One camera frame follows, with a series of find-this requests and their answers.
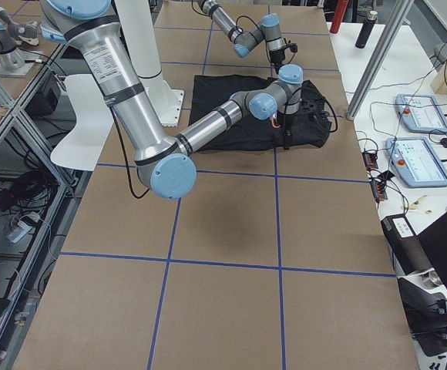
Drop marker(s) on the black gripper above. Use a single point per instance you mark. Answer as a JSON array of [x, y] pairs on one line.
[[277, 57], [286, 122]]

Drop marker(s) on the black graphic t-shirt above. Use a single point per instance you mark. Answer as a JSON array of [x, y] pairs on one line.
[[251, 134]]

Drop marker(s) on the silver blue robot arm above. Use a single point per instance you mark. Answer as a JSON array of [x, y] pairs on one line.
[[162, 161], [268, 30]]

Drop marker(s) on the red cylinder bottle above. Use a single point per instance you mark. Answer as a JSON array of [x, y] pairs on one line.
[[338, 17]]

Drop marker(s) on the orange connector board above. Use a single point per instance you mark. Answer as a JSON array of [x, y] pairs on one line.
[[370, 160]]

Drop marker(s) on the black cylinder bottle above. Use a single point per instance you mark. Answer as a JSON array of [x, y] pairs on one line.
[[367, 26]]

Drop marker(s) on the lower blue teach pendant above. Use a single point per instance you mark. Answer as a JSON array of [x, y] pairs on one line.
[[415, 162]]

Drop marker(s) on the blue teach pendant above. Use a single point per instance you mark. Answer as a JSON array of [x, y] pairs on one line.
[[420, 113], [415, 162]]

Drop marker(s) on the upper blue teach pendant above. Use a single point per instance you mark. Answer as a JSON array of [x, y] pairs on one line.
[[420, 113]]

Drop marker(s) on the white paper sheet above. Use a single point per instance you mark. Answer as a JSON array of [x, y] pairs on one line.
[[81, 147]]

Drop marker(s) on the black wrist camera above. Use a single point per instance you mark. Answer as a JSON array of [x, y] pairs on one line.
[[312, 106], [292, 47]]

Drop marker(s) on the aluminium frame post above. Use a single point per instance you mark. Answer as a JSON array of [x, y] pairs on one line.
[[381, 50]]

